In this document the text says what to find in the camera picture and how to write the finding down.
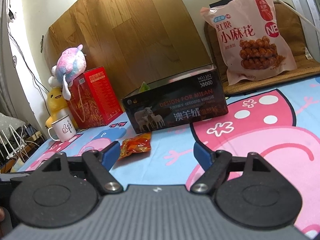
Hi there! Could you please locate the red gift bag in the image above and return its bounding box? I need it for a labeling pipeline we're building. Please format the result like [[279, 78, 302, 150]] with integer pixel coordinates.
[[67, 67, 123, 129]]

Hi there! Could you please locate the white router with antennas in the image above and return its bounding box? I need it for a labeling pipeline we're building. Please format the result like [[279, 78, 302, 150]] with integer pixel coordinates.
[[1, 125, 29, 162]]

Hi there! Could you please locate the person's left hand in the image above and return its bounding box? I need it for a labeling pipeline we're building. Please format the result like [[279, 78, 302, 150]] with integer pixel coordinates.
[[0, 207, 5, 222]]

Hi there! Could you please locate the red orange snack packet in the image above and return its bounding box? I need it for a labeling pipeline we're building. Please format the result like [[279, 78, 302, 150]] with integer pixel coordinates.
[[118, 132, 151, 160]]

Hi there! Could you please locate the yellow plush toy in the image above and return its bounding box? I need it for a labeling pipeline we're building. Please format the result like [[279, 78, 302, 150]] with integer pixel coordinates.
[[46, 87, 72, 128]]

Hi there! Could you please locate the pink blue plush toy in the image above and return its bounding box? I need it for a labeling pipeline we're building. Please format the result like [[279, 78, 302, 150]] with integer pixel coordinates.
[[48, 44, 86, 101]]

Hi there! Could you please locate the white enamel mug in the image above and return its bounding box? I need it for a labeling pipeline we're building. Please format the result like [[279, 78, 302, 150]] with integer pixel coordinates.
[[48, 115, 76, 142]]

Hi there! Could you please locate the black cardboard storage box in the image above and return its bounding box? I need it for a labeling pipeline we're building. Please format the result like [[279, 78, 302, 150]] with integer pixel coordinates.
[[122, 64, 228, 134]]

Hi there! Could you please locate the light green snack packet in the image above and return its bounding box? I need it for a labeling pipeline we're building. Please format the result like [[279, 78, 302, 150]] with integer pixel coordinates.
[[138, 81, 151, 93]]

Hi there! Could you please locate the large pink snack bag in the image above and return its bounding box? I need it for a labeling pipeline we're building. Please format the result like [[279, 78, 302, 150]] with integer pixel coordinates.
[[200, 0, 288, 85]]

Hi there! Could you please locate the wooden board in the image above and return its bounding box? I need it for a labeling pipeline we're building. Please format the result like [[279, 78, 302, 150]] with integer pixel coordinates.
[[43, 0, 210, 99]]

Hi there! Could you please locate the white cable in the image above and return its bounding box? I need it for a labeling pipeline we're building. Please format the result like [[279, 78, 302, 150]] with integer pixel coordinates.
[[249, 0, 320, 34]]

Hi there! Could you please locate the brown woven seat mat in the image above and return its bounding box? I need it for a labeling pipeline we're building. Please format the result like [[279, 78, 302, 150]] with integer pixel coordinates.
[[203, 2, 319, 96]]

